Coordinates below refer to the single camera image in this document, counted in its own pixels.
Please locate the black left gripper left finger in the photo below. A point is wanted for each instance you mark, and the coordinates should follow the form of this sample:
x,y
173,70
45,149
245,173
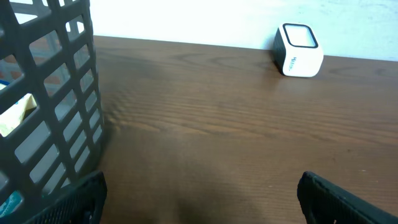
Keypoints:
x,y
81,203

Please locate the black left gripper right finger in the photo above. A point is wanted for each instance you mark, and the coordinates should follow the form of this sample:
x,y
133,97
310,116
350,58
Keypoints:
x,y
324,202

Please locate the yellow snack bag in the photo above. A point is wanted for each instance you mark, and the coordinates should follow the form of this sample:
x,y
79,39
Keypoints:
x,y
14,116

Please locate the pale teal snack packet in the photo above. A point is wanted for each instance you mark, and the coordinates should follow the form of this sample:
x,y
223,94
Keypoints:
x,y
12,203

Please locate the white barcode scanner box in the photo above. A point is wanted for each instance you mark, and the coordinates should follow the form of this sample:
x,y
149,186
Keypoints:
x,y
296,51

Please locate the grey plastic lattice basket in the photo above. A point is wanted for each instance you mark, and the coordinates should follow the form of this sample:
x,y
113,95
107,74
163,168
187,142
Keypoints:
x,y
47,49

